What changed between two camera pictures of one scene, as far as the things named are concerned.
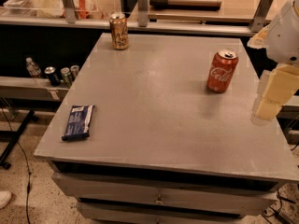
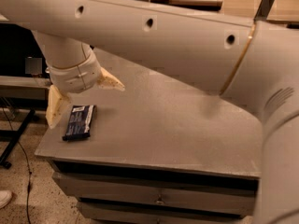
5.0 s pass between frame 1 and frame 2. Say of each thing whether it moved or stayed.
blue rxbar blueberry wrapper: stayed
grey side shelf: stayed
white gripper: moved
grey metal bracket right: stayed
